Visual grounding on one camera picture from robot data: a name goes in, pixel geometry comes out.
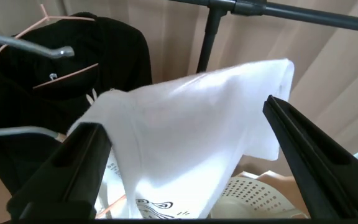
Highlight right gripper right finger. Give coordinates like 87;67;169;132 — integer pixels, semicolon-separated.
262;95;358;219

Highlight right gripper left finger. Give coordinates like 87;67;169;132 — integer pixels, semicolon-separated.
6;122;113;220

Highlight white garment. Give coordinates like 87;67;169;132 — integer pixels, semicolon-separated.
67;58;295;220

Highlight black shorts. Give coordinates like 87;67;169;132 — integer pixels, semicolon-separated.
0;11;154;196

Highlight white laundry basket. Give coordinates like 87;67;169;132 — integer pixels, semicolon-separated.
209;176;309;220

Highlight black clothes rack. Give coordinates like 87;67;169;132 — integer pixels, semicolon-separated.
168;0;358;74

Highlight beige curtain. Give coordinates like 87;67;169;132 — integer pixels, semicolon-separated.
0;0;358;177

